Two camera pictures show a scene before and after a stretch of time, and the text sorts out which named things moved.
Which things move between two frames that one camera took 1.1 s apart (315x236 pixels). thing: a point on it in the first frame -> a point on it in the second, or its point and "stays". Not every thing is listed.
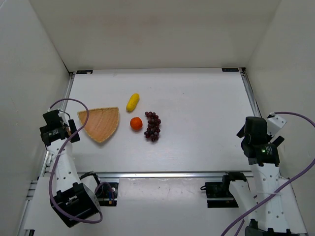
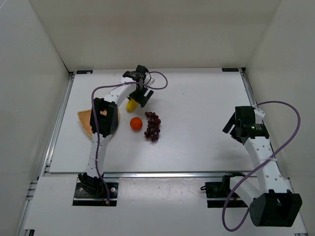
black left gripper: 73,130 -> 143,96
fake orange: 136,123 stays
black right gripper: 278,140 -> 234,127
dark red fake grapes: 153,130 stays
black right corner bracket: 230,69 stays
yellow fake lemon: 132,102 stays
